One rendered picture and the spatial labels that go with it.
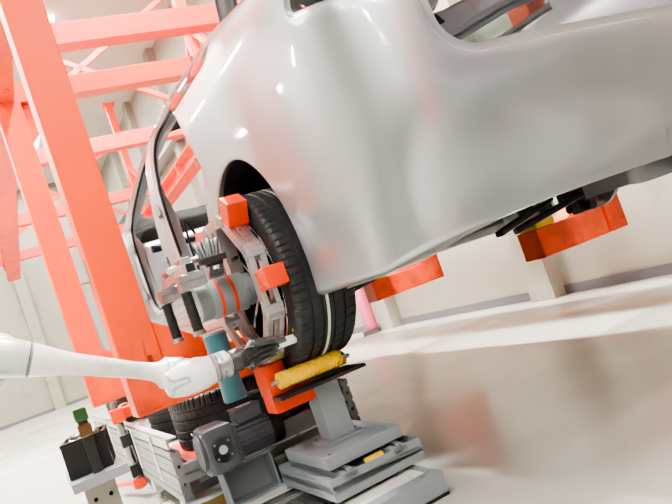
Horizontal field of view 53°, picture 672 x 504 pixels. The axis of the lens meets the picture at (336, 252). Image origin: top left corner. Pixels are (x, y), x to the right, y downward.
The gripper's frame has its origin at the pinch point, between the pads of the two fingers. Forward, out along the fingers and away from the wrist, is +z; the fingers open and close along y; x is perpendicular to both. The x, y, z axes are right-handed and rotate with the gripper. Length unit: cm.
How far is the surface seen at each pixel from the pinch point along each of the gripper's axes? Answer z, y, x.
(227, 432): -18, -49, 12
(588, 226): 216, -48, 43
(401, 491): 13, -26, -52
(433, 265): 239, -181, 182
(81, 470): -70, -29, 5
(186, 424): -22, -84, 49
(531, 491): 40, -12, -78
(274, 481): -3, -79, 2
